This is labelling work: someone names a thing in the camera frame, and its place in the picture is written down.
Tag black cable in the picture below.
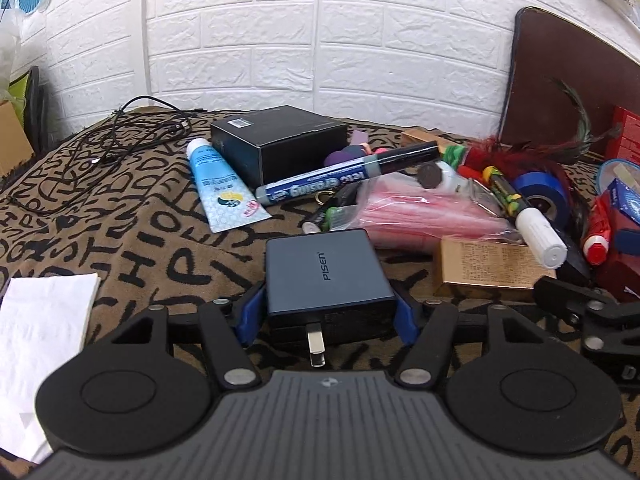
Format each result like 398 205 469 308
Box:
6 95 206 219

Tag small brown wooden block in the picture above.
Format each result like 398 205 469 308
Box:
400 127 454 153

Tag gold cardboard box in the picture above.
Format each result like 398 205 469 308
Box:
432 238 556 302

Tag blue small carton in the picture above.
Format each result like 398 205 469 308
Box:
608 178 640 224

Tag red feather toy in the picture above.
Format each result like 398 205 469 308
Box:
442 78 622 182

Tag blue whiteboard marker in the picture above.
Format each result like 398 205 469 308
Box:
255 141 440 206

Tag red box against board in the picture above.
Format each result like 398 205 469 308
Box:
604 106 640 165

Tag dark brown wooden board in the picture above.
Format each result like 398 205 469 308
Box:
499 6 639 144

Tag black Flash Color marker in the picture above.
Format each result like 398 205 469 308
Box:
483 166 567 270

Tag blue white cream tube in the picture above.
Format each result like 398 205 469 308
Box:
186 138 271 233

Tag clear blue zip pouch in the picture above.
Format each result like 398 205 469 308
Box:
596 158 640 195

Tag pink masks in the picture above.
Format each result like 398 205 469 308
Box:
332 174 522 252

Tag dark blue Pisen charger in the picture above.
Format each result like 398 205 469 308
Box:
266 229 397 367

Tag cardboard box by wall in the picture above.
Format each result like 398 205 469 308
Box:
0 101 34 177

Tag blue tape roll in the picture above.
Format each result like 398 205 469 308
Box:
513 172 570 229

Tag white bottle dark cap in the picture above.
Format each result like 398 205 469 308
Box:
416 160 470 196

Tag black cardboard box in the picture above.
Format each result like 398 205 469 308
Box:
210 105 348 190

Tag red glue bottle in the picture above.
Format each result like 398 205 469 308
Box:
582 195 611 266

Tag white paper sheet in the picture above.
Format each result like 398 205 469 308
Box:
1 273 100 464

